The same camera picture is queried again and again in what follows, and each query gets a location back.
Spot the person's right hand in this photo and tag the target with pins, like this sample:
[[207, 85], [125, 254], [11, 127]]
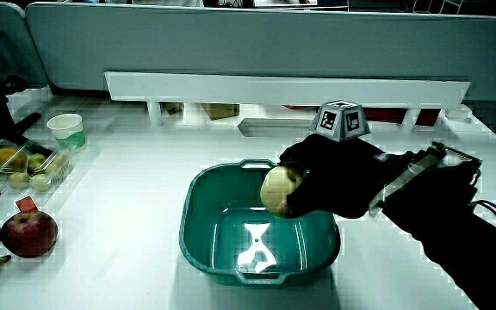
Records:
[[338, 176]]

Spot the yellow pear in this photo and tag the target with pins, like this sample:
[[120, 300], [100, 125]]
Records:
[[274, 189]]

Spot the teal plastic basin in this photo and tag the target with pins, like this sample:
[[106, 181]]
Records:
[[205, 206]]

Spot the person's right forearm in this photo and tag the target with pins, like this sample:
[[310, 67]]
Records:
[[446, 215]]

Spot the red box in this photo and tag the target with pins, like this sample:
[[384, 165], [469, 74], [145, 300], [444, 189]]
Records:
[[386, 114]]

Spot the white desk shelf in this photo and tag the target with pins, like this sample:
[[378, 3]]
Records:
[[274, 90]]

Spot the brown cardboard box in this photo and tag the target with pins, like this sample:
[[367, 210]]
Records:
[[220, 110]]

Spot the large grey partition panel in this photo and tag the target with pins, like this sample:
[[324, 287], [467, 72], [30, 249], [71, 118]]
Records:
[[252, 43]]

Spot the white green paper cup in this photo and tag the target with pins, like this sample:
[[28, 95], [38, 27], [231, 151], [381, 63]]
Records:
[[67, 129]]

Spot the clear plastic fruit container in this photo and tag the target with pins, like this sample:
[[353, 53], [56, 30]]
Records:
[[60, 172]]

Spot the small green fruit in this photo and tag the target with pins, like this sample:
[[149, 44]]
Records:
[[18, 181], [40, 182], [57, 163], [36, 161]]

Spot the red tag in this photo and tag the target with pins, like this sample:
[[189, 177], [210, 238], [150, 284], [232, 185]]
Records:
[[26, 204]]

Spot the red apple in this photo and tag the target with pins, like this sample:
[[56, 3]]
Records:
[[28, 233]]

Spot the orange fruit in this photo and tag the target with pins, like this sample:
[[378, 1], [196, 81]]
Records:
[[4, 158]]

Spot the small grey partition panel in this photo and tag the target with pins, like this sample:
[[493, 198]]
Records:
[[11, 47]]

